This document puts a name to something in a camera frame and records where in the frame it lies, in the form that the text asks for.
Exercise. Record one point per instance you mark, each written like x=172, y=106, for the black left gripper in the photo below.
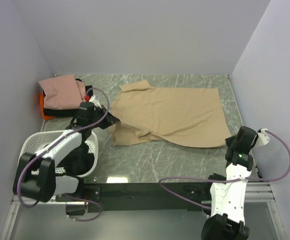
x=110, y=119

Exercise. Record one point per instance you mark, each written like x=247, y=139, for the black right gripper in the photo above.
x=229, y=140

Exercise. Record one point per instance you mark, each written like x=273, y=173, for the beige t shirt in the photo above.
x=190, y=117

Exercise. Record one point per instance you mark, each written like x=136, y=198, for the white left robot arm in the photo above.
x=36, y=178

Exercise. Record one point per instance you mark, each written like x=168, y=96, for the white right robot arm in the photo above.
x=227, y=221

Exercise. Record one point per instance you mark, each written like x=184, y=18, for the black clothes in basket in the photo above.
x=79, y=161

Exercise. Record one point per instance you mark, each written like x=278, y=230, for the folded pink t shirt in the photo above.
x=63, y=92

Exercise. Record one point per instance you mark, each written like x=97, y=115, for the folded black t shirt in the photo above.
x=66, y=113

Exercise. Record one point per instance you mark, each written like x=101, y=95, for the folded orange t shirt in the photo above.
x=41, y=103

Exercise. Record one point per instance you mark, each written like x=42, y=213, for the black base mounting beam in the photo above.
x=146, y=196

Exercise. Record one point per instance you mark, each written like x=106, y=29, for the white plastic laundry basket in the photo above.
x=38, y=141

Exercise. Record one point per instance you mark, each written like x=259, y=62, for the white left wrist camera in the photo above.
x=93, y=99

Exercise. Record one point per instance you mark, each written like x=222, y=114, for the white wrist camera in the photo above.
x=93, y=99
x=263, y=138

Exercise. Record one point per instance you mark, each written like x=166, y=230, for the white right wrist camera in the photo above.
x=263, y=138

